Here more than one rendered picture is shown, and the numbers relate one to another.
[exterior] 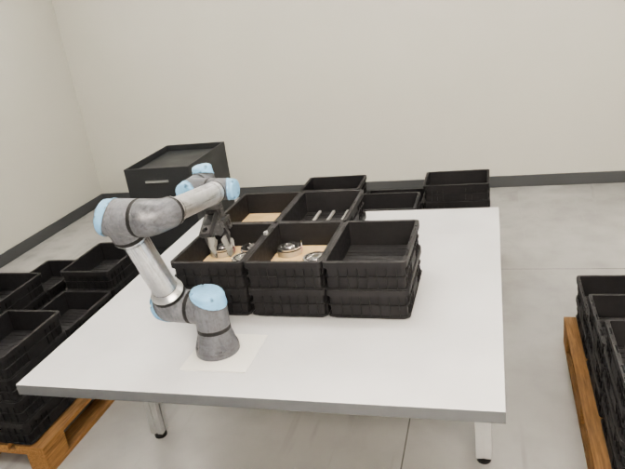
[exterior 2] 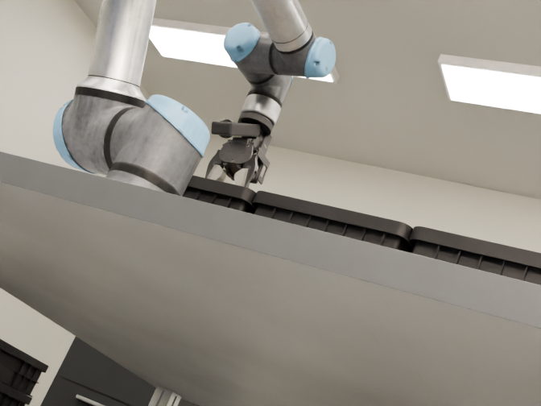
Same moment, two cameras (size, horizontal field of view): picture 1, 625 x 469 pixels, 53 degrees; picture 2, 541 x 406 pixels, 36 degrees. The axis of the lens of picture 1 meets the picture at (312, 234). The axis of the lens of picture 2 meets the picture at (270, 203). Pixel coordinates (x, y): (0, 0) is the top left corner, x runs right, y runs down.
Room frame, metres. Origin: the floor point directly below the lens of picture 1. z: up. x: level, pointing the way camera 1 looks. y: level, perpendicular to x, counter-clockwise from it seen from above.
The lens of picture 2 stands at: (0.76, -0.07, 0.42)
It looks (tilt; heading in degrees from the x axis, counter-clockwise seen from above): 19 degrees up; 13
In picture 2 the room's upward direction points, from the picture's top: 24 degrees clockwise
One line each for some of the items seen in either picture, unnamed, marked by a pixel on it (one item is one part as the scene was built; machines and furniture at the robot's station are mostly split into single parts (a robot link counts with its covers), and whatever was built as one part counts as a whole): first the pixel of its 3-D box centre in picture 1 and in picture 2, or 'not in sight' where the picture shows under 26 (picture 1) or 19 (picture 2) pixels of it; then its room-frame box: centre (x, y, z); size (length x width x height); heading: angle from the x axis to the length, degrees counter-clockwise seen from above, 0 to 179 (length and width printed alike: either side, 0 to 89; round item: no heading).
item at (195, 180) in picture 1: (194, 189); (256, 53); (2.17, 0.39, 1.22); 0.11 x 0.11 x 0.08; 66
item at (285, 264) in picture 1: (297, 243); (357, 260); (2.26, 0.06, 0.92); 0.40 x 0.30 x 0.02; 162
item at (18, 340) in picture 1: (19, 375); not in sight; (2.50, 1.40, 0.37); 0.40 x 0.30 x 0.45; 163
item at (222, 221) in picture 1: (216, 218); (247, 149); (2.27, 0.35, 1.06); 0.09 x 0.08 x 0.12; 162
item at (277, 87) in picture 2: (204, 180); (270, 80); (2.26, 0.37, 1.22); 0.09 x 0.08 x 0.11; 156
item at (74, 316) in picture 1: (73, 338); not in sight; (2.88, 1.28, 0.31); 0.40 x 0.30 x 0.34; 163
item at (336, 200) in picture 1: (324, 218); not in sight; (2.64, -0.06, 0.87); 0.40 x 0.30 x 0.11; 162
